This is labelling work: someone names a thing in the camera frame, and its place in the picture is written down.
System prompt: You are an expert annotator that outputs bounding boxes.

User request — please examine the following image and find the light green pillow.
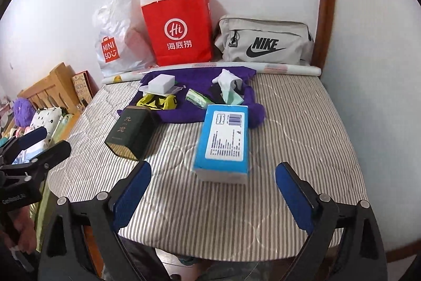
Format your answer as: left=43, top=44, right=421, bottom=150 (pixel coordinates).
left=57, top=113, right=81, bottom=137

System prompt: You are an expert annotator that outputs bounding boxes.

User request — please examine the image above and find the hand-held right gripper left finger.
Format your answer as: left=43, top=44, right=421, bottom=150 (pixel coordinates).
left=39, top=160, right=162, bottom=281

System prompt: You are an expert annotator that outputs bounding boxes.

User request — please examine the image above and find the person's left hand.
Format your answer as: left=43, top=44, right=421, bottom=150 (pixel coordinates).
left=13, top=204, right=37, bottom=253

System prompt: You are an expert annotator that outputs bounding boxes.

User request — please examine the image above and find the white foam block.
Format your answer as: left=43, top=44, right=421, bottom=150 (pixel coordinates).
left=147, top=74, right=176, bottom=95

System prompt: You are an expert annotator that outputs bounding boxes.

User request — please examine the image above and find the blue tissue box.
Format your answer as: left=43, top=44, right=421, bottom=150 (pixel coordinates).
left=192, top=104, right=250, bottom=185

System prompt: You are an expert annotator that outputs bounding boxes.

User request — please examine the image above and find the grey sling bag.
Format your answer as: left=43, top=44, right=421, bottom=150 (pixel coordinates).
left=214, top=15, right=314, bottom=66

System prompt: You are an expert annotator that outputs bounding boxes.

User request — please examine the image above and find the yellow pouch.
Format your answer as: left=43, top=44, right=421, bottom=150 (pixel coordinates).
left=136, top=94, right=180, bottom=110

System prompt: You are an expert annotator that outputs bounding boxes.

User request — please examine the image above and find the white plastic shopping bag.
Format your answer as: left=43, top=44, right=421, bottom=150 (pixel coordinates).
left=92, top=0, right=157, bottom=77

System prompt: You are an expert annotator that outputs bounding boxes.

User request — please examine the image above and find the wooden headboard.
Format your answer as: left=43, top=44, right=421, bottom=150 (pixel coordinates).
left=18, top=63, right=81, bottom=117

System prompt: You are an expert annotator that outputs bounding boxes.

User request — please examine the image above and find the brown patterned box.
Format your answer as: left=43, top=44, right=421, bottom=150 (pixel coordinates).
left=72, top=70, right=99, bottom=102

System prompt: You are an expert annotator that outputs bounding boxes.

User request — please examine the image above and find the pastel folded blanket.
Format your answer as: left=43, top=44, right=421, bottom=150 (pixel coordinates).
left=0, top=126, right=51, bottom=166

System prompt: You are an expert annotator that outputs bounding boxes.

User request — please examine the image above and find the striped mattress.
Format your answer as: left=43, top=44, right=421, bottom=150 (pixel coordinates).
left=46, top=73, right=367, bottom=260

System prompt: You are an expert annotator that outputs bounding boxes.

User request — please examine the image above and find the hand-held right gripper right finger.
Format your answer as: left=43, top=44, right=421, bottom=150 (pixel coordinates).
left=275, top=162, right=389, bottom=281

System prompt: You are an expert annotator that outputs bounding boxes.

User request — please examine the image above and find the purple plush toy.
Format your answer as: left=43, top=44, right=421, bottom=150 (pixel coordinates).
left=13, top=97, right=36, bottom=128

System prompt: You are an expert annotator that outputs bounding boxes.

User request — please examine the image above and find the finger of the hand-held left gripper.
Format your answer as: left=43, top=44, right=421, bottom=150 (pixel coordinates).
left=10, top=140, right=72, bottom=181
left=0, top=126, right=48, bottom=159

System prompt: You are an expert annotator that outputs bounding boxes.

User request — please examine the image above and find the white dotted pillow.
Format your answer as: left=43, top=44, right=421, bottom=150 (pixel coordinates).
left=29, top=107, right=63, bottom=133

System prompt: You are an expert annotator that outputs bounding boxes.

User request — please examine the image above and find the green bed sheet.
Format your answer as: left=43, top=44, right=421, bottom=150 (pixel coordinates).
left=29, top=184, right=55, bottom=249

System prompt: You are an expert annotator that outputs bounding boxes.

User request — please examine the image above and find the red paper bag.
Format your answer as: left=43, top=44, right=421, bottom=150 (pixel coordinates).
left=141, top=0, right=214, bottom=67

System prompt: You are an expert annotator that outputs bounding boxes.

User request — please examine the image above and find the dark green tea box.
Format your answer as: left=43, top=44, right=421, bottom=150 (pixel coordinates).
left=104, top=105, right=155, bottom=160

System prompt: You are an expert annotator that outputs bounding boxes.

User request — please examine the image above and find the white paper roll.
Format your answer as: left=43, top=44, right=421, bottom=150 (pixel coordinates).
left=101, top=61, right=321, bottom=86

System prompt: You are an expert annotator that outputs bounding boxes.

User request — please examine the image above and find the purple fuzzy towel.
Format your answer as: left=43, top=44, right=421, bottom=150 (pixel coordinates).
left=117, top=66, right=266, bottom=128

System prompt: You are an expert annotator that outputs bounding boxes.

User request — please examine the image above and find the light green tissue pack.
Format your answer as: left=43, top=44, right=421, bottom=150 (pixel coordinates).
left=185, top=88, right=211, bottom=109

